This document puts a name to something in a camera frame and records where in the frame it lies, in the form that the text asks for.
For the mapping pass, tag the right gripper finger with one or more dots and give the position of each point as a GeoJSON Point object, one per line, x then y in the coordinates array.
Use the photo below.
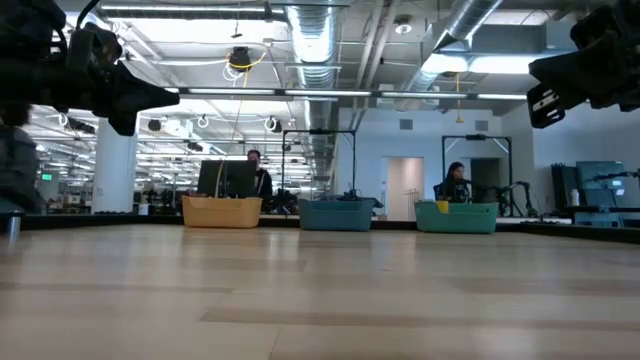
{"type": "Point", "coordinates": [565, 72]}
{"type": "Point", "coordinates": [545, 107]}

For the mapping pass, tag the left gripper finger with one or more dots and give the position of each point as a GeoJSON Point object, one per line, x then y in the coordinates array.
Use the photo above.
{"type": "Point", "coordinates": [150, 96]}
{"type": "Point", "coordinates": [124, 122]}

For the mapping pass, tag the black background robot arm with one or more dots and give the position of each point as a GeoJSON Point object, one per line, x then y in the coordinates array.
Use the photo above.
{"type": "Point", "coordinates": [285, 202]}
{"type": "Point", "coordinates": [437, 192]}
{"type": "Point", "coordinates": [525, 192]}
{"type": "Point", "coordinates": [355, 195]}

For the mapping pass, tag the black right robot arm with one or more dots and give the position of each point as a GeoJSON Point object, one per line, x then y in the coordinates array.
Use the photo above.
{"type": "Point", "coordinates": [632, 12]}

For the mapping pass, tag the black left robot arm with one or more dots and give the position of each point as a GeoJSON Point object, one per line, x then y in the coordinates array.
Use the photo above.
{"type": "Point", "coordinates": [30, 75]}

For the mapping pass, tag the white round column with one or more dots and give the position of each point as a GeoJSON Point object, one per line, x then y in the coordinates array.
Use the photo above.
{"type": "Point", "coordinates": [115, 170]}

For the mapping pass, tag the black upright panel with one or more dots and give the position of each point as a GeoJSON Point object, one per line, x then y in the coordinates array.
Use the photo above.
{"type": "Point", "coordinates": [560, 185]}

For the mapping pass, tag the small white box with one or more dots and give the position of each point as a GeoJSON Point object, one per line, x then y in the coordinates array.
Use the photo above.
{"type": "Point", "coordinates": [143, 209]}

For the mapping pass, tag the white bottle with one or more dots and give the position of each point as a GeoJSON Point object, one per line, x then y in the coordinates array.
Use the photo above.
{"type": "Point", "coordinates": [575, 198]}

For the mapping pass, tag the dark background desk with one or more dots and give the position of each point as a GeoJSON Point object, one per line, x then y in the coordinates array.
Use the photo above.
{"type": "Point", "coordinates": [600, 210]}

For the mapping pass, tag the black computer monitor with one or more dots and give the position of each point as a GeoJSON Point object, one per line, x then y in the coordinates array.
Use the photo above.
{"type": "Point", "coordinates": [235, 177]}

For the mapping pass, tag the person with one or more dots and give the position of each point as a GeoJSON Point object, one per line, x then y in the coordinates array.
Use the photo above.
{"type": "Point", "coordinates": [262, 182]}
{"type": "Point", "coordinates": [455, 185]}

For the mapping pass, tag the tan plastic bin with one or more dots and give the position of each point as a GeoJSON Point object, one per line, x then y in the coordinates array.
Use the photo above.
{"type": "Point", "coordinates": [220, 215]}

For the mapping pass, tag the green plastic bin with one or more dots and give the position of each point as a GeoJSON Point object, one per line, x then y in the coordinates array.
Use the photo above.
{"type": "Point", "coordinates": [465, 220]}

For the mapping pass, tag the white door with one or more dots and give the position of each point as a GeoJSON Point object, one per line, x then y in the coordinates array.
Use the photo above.
{"type": "Point", "coordinates": [405, 185]}

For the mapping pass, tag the round ceiling fixture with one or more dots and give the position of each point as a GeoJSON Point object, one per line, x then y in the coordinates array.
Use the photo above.
{"type": "Point", "coordinates": [403, 27]}

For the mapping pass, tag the long ceiling light bar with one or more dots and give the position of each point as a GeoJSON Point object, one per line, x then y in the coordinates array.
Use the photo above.
{"type": "Point", "coordinates": [325, 93]}

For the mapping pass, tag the blue plastic bin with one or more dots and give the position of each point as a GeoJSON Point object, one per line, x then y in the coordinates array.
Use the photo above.
{"type": "Point", "coordinates": [335, 217]}

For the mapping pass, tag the grey wall vent grille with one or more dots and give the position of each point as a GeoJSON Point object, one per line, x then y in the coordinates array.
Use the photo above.
{"type": "Point", "coordinates": [406, 124]}
{"type": "Point", "coordinates": [481, 125]}

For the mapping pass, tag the black metal frame stand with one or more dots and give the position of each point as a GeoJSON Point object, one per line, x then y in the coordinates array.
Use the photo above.
{"type": "Point", "coordinates": [475, 136]}
{"type": "Point", "coordinates": [320, 132]}

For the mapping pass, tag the large dark wall screen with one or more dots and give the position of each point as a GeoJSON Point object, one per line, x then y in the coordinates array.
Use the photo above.
{"type": "Point", "coordinates": [590, 192]}

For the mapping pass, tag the silver smooth ventilation duct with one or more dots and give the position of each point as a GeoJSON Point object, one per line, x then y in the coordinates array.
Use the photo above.
{"type": "Point", "coordinates": [470, 15]}

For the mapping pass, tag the silver metal post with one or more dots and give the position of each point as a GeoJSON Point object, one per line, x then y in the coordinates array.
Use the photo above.
{"type": "Point", "coordinates": [14, 225]}

